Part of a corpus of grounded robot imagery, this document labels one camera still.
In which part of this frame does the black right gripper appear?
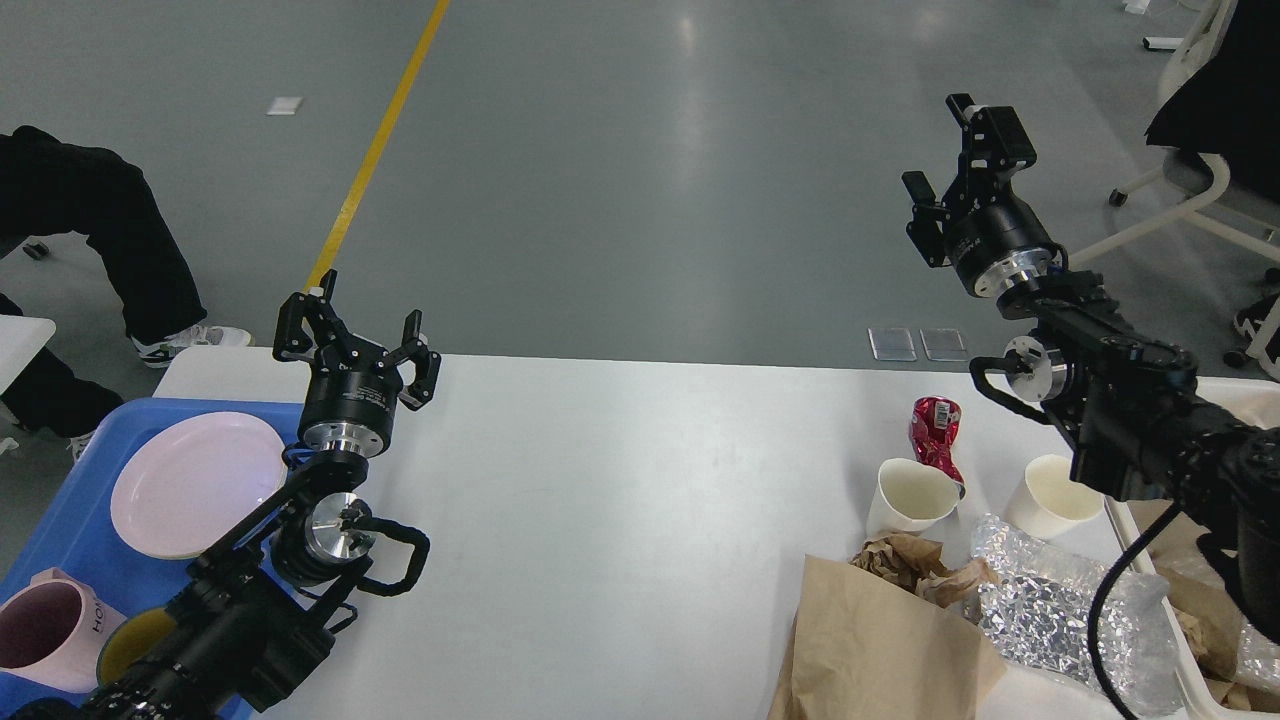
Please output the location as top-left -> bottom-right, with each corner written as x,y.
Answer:
901,94 -> 1059,299

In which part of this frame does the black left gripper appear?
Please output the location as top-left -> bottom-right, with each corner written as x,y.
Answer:
271,269 -> 443,459

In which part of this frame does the pink plastic plate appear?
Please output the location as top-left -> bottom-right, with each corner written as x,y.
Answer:
110,411 -> 285,560

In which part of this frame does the white paper cup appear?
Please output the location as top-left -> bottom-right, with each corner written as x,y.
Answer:
865,457 -> 963,539
1001,454 -> 1105,541

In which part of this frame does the dark green mug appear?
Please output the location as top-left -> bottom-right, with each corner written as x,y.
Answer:
95,606 -> 178,687

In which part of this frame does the brown paper bag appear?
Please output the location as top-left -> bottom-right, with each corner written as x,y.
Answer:
768,556 -> 1006,719

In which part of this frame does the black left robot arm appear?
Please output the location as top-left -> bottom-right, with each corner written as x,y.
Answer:
14,269 -> 442,719

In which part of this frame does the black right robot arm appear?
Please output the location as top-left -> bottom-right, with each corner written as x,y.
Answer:
902,94 -> 1279,717

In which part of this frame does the red snack wrapper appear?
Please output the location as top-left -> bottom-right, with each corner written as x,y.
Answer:
908,395 -> 966,498

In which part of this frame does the standing person in black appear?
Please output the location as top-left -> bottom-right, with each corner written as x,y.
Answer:
1146,0 -> 1280,366

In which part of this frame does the blue plastic tray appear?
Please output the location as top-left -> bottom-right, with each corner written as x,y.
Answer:
0,398 -> 311,720

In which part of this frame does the white side table corner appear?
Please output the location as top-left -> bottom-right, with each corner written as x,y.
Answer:
0,315 -> 56,392

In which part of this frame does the crumpled brown paper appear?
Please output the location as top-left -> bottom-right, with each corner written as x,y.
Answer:
849,532 -> 1000,609

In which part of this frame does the pink mug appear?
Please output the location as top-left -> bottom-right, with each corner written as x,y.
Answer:
1,568 -> 125,693

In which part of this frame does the beige plastic bin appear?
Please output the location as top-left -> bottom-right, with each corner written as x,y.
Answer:
1100,375 -> 1280,720

